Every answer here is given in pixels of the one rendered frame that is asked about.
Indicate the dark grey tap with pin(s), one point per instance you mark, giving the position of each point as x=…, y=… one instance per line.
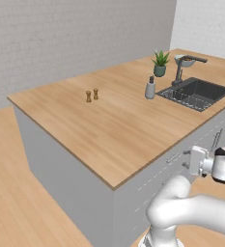
x=180, y=70

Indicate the wooden-top grey kitchen island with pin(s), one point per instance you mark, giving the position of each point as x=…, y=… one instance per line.
x=117, y=128

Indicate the grey cupboard door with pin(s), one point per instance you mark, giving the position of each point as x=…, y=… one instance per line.
x=218, y=135

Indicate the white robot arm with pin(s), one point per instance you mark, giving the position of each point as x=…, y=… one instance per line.
x=194, y=209

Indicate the grey soap dispenser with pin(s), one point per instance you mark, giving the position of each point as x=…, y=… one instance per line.
x=150, y=88

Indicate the dark grey sink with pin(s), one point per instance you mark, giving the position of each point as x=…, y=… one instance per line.
x=196, y=93

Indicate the pale grey bowl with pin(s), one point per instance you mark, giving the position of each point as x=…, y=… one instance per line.
x=184, y=61

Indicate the grey drawer front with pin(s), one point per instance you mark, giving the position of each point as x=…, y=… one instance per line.
x=139, y=202
x=149, y=173

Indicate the small wooden shaker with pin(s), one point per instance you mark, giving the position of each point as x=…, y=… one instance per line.
x=89, y=96
x=95, y=94

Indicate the green plant in grey pot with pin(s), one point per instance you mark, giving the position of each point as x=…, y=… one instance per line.
x=160, y=64

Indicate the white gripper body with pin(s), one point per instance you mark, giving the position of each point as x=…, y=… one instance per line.
x=198, y=159

